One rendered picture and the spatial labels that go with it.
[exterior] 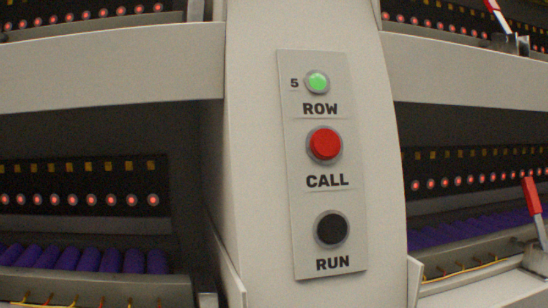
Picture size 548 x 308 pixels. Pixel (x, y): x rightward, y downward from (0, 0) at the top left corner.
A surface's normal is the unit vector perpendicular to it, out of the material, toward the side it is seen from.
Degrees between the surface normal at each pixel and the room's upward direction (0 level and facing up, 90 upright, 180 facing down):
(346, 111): 90
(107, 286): 108
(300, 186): 90
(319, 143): 90
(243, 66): 90
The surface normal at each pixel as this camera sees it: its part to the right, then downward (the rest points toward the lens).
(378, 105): 0.22, -0.21
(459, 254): 0.22, 0.11
